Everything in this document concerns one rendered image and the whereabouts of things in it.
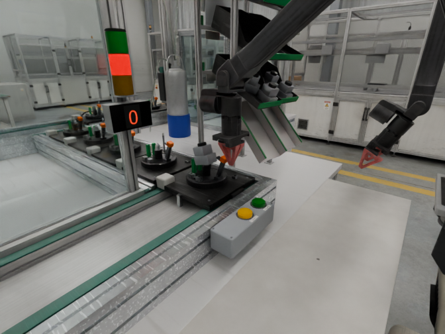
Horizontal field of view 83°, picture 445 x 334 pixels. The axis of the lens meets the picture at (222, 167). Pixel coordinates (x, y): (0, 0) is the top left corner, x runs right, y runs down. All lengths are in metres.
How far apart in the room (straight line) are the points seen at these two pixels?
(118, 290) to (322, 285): 0.44
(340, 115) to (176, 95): 3.44
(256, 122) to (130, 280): 0.77
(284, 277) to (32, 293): 0.54
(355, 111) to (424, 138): 0.99
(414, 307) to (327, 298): 1.41
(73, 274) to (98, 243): 0.10
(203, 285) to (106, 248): 0.26
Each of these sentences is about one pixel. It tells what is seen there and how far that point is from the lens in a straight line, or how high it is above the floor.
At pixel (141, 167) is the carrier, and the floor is 0.97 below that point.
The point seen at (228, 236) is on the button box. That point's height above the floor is 0.96.
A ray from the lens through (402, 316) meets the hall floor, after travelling 1.96.
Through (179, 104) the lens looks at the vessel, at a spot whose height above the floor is 1.09.
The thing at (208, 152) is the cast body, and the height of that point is 1.07.
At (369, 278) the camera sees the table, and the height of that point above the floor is 0.86.
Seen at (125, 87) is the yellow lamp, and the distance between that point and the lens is 0.73.
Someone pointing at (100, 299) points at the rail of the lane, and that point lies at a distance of 0.54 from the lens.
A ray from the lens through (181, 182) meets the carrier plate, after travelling 0.85.
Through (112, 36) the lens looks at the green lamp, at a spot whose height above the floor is 1.40.
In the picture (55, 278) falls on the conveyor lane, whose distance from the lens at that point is 0.68.
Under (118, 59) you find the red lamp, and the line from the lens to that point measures 0.73.
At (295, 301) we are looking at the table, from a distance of 0.64.
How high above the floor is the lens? 1.34
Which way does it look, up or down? 23 degrees down
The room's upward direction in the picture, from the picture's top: straight up
